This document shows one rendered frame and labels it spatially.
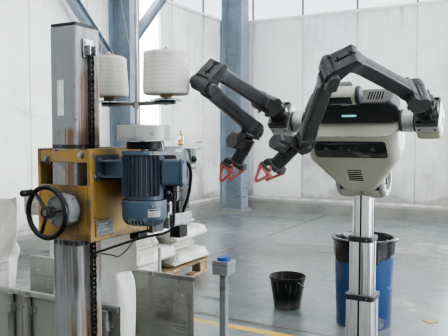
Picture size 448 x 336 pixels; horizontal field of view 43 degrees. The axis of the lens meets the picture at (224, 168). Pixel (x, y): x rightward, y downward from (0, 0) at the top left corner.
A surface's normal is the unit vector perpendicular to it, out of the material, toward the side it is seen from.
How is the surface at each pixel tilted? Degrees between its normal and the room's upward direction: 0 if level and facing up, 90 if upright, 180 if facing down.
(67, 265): 90
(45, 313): 90
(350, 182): 130
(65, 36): 90
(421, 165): 90
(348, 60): 62
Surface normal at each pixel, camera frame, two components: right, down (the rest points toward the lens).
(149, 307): -0.48, 0.04
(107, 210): 0.88, 0.03
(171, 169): -0.08, 0.05
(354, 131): -0.31, -0.74
